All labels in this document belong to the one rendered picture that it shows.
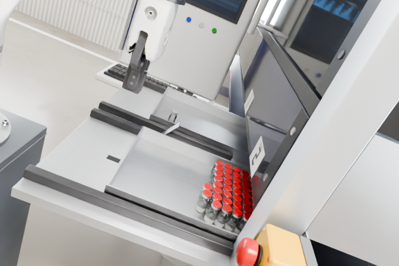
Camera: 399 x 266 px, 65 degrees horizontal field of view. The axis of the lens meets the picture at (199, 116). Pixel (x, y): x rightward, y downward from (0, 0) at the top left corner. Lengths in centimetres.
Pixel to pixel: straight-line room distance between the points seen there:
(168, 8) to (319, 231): 41
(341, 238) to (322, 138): 18
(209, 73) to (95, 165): 88
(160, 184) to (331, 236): 35
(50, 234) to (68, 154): 104
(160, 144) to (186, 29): 72
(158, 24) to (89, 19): 392
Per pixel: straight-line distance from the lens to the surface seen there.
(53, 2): 458
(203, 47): 144
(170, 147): 83
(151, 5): 49
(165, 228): 61
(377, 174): 51
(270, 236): 48
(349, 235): 57
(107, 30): 433
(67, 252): 167
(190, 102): 114
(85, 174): 68
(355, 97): 45
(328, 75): 53
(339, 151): 48
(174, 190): 71
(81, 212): 60
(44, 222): 177
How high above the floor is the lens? 131
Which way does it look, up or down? 23 degrees down
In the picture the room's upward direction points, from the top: 24 degrees clockwise
